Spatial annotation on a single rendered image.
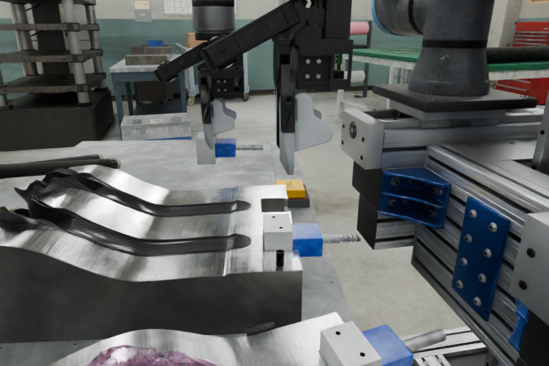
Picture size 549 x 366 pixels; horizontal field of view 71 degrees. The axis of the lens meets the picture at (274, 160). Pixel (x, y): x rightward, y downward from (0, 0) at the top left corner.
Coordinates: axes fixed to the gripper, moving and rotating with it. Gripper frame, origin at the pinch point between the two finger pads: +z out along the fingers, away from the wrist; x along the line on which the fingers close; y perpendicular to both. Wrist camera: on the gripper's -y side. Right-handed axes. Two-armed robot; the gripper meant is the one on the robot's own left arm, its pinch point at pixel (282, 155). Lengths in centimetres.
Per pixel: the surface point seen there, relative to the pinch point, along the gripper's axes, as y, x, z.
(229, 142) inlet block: -8.4, 28.0, 6.4
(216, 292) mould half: -8.1, -6.9, 14.5
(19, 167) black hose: -53, 34, 13
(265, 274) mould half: -2.3, -6.9, 12.4
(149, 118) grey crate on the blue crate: -105, 327, 69
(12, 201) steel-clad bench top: -56, 34, 21
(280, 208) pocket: 0.8, 13.4, 13.9
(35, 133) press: -221, 336, 84
